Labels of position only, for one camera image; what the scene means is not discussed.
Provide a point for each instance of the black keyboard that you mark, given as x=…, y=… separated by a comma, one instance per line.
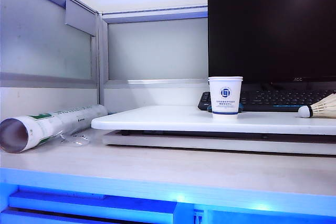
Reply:
x=278, y=99

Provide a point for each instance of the grey metal partition bracket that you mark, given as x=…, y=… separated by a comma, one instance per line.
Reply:
x=80, y=16

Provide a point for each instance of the frosted glass partition panel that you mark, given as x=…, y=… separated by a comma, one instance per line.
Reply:
x=157, y=49
x=39, y=37

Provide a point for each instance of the black computer monitor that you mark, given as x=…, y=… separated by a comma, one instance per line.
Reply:
x=271, y=32

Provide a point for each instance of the clear plastic tube cap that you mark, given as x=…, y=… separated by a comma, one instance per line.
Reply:
x=78, y=140

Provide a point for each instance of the white shuttlecock tube green print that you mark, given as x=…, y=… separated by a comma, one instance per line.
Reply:
x=39, y=128

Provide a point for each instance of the silver partition corner post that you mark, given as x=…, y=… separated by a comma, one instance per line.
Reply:
x=101, y=58

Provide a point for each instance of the white raised desk platform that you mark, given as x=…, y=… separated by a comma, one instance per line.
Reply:
x=210, y=120

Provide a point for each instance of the white paper cup blue logo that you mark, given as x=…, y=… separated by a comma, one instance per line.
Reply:
x=225, y=95

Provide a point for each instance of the grey platform base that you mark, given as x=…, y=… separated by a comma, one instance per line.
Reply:
x=210, y=142

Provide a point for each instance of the white feather badminton shuttlecock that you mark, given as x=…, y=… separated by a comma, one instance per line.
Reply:
x=321, y=108

